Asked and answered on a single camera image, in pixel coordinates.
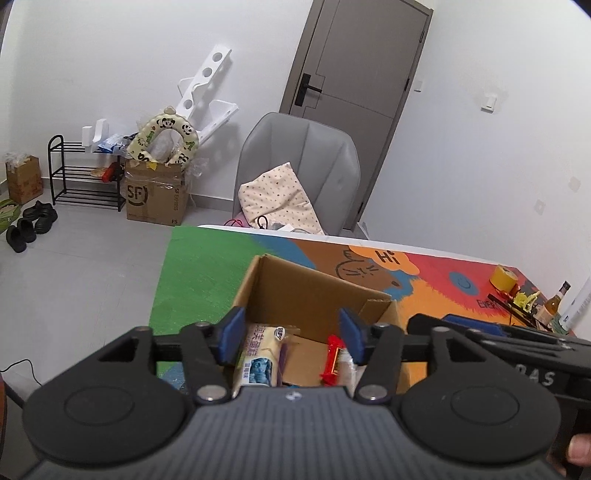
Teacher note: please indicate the dotted cream cushion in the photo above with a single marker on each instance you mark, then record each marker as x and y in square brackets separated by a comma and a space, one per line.
[277, 196]

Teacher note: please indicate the white plastic holders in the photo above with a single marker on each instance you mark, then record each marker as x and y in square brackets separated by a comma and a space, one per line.
[94, 136]

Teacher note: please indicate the grey door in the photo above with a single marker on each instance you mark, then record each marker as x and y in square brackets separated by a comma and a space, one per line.
[360, 55]

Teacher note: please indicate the long white noodle packet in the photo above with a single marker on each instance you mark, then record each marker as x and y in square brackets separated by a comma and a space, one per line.
[263, 355]

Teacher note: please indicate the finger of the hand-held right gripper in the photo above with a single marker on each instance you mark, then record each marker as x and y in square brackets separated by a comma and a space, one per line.
[475, 323]

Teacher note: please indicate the grey chair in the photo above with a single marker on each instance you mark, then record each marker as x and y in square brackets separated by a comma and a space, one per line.
[300, 152]

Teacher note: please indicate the small brown cardboard box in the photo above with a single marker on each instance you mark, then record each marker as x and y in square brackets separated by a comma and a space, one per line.
[23, 180]

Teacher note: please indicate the large white wall switch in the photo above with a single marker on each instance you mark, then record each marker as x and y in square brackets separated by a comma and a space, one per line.
[489, 102]

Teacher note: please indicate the colourful cartoon play mat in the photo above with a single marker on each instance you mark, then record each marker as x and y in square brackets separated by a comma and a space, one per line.
[207, 263]

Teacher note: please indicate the green floor mat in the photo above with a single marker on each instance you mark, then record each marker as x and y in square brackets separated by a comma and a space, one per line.
[7, 214]

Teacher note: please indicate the black shoe rack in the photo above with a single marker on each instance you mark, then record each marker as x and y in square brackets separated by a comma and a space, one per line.
[69, 184]

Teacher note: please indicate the red snack packet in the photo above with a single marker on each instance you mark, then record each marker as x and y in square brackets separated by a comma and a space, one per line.
[331, 360]

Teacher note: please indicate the brown glass bottle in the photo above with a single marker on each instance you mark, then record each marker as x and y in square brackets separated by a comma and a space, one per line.
[549, 307]

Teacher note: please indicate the black slipper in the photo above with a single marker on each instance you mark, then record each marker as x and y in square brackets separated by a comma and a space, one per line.
[14, 240]
[27, 230]
[46, 225]
[39, 210]

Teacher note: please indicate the white spray can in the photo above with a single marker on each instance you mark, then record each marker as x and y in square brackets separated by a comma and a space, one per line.
[575, 309]

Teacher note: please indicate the clear white snack packet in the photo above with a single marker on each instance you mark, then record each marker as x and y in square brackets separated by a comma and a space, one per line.
[347, 374]

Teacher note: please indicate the black metal rods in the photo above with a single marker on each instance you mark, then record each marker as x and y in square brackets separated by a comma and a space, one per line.
[508, 307]

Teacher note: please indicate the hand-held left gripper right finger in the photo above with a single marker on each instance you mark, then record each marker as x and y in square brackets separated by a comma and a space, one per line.
[353, 339]

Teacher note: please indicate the large logo cardboard box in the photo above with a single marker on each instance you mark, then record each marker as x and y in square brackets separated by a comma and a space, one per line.
[154, 198]

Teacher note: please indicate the yellow plastic clips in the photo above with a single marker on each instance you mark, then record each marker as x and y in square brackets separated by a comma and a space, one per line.
[526, 300]

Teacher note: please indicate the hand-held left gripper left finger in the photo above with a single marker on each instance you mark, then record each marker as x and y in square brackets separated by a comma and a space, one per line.
[231, 334]

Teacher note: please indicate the pink item on chair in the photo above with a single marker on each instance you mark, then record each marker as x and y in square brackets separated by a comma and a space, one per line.
[235, 223]

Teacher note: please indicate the clear plastic bags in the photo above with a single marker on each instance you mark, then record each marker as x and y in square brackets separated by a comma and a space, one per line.
[113, 143]

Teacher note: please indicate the red item on rack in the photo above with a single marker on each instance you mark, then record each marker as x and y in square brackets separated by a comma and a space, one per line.
[110, 171]

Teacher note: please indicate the white holed rack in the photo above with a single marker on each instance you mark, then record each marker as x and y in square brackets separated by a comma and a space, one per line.
[207, 74]

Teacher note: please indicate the person's right hand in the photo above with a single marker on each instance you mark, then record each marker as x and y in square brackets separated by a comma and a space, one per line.
[581, 450]

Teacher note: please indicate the yellow tape roll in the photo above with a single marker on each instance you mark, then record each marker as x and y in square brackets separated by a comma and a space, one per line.
[501, 277]

